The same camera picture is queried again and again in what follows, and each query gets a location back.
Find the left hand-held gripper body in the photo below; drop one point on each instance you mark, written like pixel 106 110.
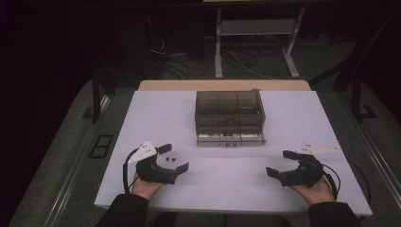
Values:
pixel 150 171

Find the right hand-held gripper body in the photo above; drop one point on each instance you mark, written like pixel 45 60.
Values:
pixel 307 173

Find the smoky transparent drawer box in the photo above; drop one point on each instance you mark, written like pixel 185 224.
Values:
pixel 229 118

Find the person's left hand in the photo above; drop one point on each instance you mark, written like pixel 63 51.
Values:
pixel 146 188

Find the person's right hand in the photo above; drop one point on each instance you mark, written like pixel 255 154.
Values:
pixel 318 194

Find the black metal stand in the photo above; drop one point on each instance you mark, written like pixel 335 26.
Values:
pixel 357 94
pixel 96 101

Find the grey metal stand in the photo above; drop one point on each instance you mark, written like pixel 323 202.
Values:
pixel 257 27

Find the black floor socket frame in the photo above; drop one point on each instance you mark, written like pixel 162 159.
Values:
pixel 101 146

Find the metal floor rail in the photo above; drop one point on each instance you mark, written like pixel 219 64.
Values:
pixel 381 164
pixel 71 186

